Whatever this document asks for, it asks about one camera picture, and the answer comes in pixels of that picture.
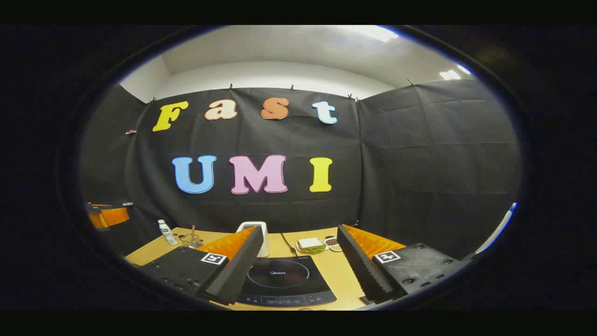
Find sandwich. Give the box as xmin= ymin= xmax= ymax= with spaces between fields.
xmin=298 ymin=237 xmax=327 ymax=253

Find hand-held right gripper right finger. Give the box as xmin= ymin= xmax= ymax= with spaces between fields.
xmin=337 ymin=224 xmax=472 ymax=305

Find black backdrop cloth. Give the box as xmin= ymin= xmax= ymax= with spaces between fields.
xmin=79 ymin=79 xmax=522 ymax=262

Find white plastic drink bottle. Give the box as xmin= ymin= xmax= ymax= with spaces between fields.
xmin=157 ymin=219 xmax=179 ymax=246

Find metal wire basket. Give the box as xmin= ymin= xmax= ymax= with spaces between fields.
xmin=180 ymin=232 xmax=204 ymax=249

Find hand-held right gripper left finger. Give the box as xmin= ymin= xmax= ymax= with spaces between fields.
xmin=140 ymin=226 xmax=264 ymax=306

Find ceiling light panel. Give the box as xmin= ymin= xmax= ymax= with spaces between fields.
xmin=354 ymin=26 xmax=400 ymax=43
xmin=438 ymin=64 xmax=472 ymax=81

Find sandwich plate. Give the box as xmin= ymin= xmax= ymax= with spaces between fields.
xmin=295 ymin=240 xmax=329 ymax=255

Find black induction cooktop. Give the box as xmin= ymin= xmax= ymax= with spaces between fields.
xmin=237 ymin=254 xmax=337 ymax=307

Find black power cable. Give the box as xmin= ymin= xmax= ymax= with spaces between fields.
xmin=280 ymin=232 xmax=298 ymax=256

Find white toaster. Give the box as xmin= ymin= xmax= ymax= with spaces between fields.
xmin=236 ymin=221 xmax=271 ymax=258

